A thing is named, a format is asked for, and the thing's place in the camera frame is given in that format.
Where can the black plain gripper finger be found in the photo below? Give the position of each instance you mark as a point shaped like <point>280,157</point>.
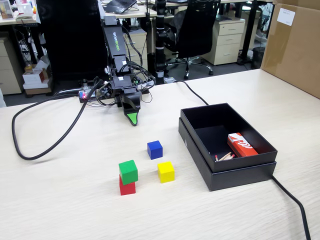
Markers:
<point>133,101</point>

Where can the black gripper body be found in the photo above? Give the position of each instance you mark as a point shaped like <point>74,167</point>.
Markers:
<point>122,83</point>

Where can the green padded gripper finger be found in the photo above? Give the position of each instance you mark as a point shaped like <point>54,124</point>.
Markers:
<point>133,118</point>

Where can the green cube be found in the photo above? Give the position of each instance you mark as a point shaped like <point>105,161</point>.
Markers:
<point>128,172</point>

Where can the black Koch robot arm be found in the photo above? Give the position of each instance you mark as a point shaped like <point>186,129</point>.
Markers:
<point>115,37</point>

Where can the blue cube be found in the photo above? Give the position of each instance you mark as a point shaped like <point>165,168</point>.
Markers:
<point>155,150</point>

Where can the yellow cube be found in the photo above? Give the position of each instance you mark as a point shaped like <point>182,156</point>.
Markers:
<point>166,172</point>

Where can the red cube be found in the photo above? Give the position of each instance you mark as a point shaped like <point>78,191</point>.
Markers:
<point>128,188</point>

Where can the robot controller circuit board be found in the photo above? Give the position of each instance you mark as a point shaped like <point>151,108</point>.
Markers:
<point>85,94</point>

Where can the beige cabinet behind robot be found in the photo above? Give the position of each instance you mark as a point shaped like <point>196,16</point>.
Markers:
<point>138,45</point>

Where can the black pole white bands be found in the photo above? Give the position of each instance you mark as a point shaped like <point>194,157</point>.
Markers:
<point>160,50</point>

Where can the large black chair back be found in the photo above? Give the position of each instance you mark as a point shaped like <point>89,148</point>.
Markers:
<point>72,37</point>

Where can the black laptop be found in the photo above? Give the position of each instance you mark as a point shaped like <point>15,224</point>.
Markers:
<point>120,5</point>

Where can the white box on floor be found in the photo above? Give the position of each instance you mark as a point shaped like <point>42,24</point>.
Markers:
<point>35,76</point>

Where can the black mesh office chair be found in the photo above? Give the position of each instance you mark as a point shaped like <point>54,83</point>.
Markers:
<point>195,30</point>

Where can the wooden match red head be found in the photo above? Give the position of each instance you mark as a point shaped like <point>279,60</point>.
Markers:
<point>224,156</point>
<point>215,157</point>
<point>228,157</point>

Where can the orange matchbox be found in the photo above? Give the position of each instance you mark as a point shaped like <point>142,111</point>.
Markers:
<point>242,146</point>

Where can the beige cabinet wide drawers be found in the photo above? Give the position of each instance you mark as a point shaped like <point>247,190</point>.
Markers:
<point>8,70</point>

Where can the black open box tray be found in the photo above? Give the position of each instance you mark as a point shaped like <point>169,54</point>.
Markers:
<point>240,165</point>

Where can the black open box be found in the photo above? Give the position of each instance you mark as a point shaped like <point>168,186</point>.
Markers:
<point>240,178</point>

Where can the black trash bin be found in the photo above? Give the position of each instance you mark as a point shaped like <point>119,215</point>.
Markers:
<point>258,58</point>

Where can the framed picture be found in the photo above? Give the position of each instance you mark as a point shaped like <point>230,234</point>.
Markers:
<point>7,12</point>

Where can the large cardboard box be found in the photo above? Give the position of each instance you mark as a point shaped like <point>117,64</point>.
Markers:
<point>292,50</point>

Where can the small wrist camera board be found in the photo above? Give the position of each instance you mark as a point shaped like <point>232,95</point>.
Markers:
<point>103,90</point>

